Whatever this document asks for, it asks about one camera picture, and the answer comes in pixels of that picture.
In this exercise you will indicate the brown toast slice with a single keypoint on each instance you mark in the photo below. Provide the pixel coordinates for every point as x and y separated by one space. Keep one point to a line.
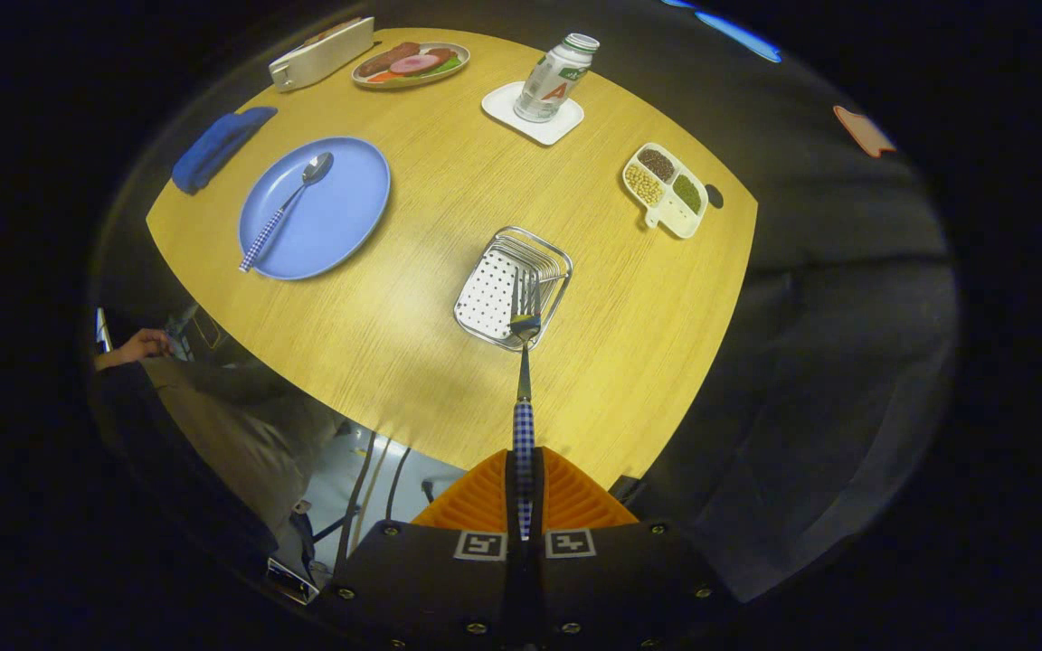
333 29

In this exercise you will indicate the grey food plate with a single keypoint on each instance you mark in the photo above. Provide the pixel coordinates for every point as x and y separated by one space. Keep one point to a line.
363 77

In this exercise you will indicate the white square coaster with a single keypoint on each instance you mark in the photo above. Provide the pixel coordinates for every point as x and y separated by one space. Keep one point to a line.
557 131

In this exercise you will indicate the dark round table grommet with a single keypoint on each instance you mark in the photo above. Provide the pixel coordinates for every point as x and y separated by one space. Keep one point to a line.
714 195

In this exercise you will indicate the laptop with colourful screen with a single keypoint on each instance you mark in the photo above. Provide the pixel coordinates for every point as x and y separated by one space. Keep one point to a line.
102 330

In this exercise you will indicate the green lettuce leaf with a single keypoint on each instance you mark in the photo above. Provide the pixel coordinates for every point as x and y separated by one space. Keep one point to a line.
447 66

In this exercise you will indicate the blue round plate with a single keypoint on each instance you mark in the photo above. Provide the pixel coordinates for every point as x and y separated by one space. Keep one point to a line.
331 217

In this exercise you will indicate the white toaster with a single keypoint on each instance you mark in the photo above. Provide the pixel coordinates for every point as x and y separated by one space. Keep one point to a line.
322 56

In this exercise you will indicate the blue folded cloth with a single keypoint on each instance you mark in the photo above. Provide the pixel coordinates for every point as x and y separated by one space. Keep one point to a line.
213 149

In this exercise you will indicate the pile of green beans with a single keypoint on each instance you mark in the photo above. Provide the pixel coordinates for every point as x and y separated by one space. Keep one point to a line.
686 193

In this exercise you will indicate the orange carrot slice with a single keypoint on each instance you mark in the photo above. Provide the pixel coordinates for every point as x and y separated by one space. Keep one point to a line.
378 77

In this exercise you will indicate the brown sausage patty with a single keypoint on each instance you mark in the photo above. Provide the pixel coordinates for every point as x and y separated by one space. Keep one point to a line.
385 59

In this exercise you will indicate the small brown sausage piece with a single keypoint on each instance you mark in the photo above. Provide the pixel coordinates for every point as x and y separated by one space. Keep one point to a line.
440 54

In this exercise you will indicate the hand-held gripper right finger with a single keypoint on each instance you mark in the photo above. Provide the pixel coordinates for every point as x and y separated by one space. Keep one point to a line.
539 506

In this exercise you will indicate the person's khaki trousers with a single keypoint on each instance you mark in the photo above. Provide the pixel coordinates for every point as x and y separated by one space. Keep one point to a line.
232 425

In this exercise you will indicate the white divided dish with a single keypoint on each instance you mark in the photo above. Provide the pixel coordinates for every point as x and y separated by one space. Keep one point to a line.
679 217

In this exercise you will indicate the pile of yellow soybeans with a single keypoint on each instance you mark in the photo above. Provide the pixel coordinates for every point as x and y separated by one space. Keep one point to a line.
644 184

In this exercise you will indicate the pile of dark brown beans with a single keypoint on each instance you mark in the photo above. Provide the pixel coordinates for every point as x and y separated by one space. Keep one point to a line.
657 164

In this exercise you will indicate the pink ham slice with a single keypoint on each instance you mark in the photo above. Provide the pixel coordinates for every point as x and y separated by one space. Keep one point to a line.
414 63

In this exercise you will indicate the white bottle with green label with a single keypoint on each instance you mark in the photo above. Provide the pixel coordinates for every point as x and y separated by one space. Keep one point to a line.
553 81

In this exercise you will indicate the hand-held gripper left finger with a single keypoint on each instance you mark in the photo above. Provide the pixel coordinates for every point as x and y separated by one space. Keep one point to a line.
509 506

